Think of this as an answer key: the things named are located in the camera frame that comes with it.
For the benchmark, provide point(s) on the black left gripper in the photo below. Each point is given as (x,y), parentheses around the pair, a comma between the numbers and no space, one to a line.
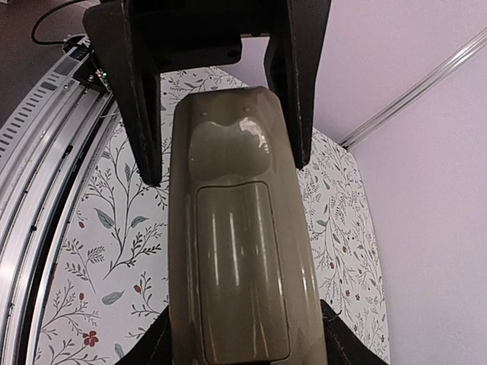
(136,40)

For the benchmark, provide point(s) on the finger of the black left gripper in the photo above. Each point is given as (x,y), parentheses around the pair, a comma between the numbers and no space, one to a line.
(296,36)

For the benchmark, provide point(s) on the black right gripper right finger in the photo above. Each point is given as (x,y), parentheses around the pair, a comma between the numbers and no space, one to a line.
(342,346)

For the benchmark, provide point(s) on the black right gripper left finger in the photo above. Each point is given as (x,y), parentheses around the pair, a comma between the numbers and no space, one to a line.
(154,347)

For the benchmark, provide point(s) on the white remote control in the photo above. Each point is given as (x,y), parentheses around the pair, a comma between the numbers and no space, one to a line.
(242,282)

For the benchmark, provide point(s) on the floral patterned table mat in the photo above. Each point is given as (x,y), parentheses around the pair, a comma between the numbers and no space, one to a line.
(110,275)

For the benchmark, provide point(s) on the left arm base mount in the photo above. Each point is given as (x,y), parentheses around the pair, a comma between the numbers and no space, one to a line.
(89,73)

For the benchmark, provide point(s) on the white slotted cable duct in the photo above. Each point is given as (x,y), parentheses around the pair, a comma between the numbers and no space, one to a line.
(30,102)

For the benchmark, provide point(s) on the right aluminium frame post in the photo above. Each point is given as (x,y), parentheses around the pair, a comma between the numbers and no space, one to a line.
(451,64)

